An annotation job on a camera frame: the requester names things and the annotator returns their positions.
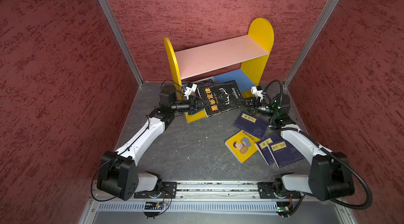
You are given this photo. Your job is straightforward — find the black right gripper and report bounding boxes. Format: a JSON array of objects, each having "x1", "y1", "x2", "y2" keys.
[{"x1": 237, "y1": 96, "x2": 278, "y2": 117}]

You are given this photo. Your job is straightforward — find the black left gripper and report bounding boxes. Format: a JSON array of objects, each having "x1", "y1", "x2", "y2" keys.
[{"x1": 170, "y1": 95, "x2": 210, "y2": 114}]

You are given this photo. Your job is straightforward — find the dark blue book yellow label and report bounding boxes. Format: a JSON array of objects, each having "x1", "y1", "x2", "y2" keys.
[{"x1": 234, "y1": 113, "x2": 268, "y2": 139}]

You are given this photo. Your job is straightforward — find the black book with yellow text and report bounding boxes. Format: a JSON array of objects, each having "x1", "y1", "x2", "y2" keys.
[{"x1": 198, "y1": 80, "x2": 244, "y2": 117}]

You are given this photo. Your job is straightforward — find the yellow pink blue bookshelf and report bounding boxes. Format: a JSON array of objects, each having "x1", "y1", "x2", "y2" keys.
[{"x1": 163, "y1": 17, "x2": 275, "y2": 124}]

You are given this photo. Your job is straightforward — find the white book with galaxy picture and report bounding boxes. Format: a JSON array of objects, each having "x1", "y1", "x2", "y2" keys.
[{"x1": 194, "y1": 76, "x2": 217, "y2": 87}]

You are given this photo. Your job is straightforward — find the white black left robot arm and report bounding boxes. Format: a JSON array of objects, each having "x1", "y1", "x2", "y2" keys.
[{"x1": 93, "y1": 83, "x2": 204, "y2": 200}]

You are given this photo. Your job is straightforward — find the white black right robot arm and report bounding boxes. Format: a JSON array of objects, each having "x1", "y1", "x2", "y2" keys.
[{"x1": 239, "y1": 94, "x2": 355, "y2": 201}]

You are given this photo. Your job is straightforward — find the dark blue book left of pair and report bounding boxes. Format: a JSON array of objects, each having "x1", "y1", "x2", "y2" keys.
[{"x1": 255, "y1": 133, "x2": 282, "y2": 165}]

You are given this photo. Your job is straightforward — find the dark blue book of pair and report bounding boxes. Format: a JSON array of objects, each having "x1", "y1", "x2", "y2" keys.
[
  {"x1": 255, "y1": 133, "x2": 282, "y2": 165},
  {"x1": 268, "y1": 140, "x2": 305, "y2": 168}
]

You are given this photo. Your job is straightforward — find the yellow book with cartoon figure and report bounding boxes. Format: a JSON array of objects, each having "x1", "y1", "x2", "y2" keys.
[{"x1": 225, "y1": 130, "x2": 260, "y2": 164}]

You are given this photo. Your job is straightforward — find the dark blue book right of pair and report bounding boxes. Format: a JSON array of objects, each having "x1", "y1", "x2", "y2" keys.
[{"x1": 268, "y1": 140, "x2": 305, "y2": 168}]

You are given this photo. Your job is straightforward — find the right circuit board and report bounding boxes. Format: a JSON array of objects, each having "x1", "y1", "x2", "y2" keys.
[{"x1": 276, "y1": 201, "x2": 291, "y2": 215}]

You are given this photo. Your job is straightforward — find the circuit board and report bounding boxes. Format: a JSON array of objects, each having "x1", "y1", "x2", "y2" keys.
[
  {"x1": 276, "y1": 201, "x2": 291, "y2": 215},
  {"x1": 144, "y1": 201, "x2": 166, "y2": 211}
]

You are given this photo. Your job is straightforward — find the left circuit board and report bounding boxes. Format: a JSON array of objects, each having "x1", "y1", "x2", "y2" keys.
[{"x1": 144, "y1": 201, "x2": 166, "y2": 211}]

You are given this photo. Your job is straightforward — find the right corner aluminium profile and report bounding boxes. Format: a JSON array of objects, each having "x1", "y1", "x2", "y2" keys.
[{"x1": 284, "y1": 0, "x2": 340, "y2": 88}]

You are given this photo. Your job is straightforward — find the corner aluminium profile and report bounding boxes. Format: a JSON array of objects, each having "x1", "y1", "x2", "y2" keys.
[
  {"x1": 98, "y1": 0, "x2": 144, "y2": 87},
  {"x1": 284, "y1": 0, "x2": 340, "y2": 88}
]

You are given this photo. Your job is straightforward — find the left corner aluminium profile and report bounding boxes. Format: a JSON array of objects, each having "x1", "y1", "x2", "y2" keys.
[{"x1": 98, "y1": 0, "x2": 144, "y2": 87}]

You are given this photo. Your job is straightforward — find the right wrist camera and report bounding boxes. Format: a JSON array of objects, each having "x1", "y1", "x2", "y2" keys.
[{"x1": 251, "y1": 86, "x2": 264, "y2": 102}]

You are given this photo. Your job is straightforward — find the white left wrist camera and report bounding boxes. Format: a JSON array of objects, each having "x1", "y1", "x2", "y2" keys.
[{"x1": 184, "y1": 83, "x2": 197, "y2": 100}]

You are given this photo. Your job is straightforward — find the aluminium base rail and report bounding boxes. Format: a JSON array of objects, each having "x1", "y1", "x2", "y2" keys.
[{"x1": 91, "y1": 179, "x2": 343, "y2": 201}]

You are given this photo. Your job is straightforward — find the white slotted cable duct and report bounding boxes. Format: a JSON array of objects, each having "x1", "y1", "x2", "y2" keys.
[{"x1": 97, "y1": 201, "x2": 277, "y2": 215}]

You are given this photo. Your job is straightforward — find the black corrugated cable conduit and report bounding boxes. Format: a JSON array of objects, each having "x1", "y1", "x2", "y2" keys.
[{"x1": 263, "y1": 79, "x2": 373, "y2": 210}]

